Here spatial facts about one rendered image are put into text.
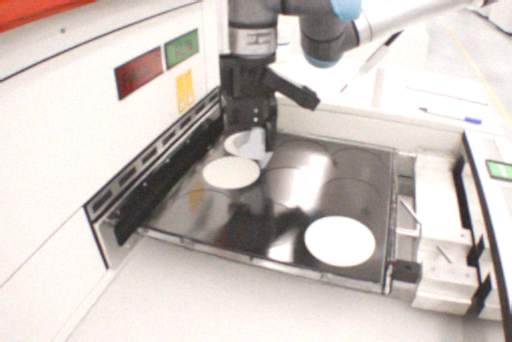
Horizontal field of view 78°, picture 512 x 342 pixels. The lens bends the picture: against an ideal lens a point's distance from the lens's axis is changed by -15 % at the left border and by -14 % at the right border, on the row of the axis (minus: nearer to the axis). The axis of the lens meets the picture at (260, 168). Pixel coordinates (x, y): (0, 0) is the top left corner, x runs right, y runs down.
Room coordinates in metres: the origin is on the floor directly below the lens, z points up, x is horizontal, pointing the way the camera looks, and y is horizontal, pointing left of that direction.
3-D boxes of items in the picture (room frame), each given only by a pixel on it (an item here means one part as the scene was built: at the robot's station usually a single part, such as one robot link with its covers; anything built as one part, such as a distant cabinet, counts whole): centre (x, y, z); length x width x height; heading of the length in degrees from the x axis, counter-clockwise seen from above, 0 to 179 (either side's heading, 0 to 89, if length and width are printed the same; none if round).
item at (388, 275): (0.45, -0.22, 0.90); 0.38 x 0.01 x 0.01; 162
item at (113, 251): (0.56, 0.16, 0.89); 0.44 x 0.02 x 0.10; 162
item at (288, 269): (0.34, 0.01, 0.90); 0.37 x 0.01 x 0.01; 72
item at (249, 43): (0.55, 0.01, 1.13); 0.08 x 0.08 x 0.05
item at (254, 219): (0.51, -0.05, 0.90); 0.34 x 0.34 x 0.01; 72
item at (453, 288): (0.29, -0.25, 0.89); 0.08 x 0.03 x 0.03; 72
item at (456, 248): (0.37, -0.28, 0.89); 0.08 x 0.03 x 0.03; 72
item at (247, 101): (0.55, 0.02, 1.05); 0.09 x 0.08 x 0.12; 106
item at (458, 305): (0.44, -0.30, 0.87); 0.36 x 0.08 x 0.03; 162
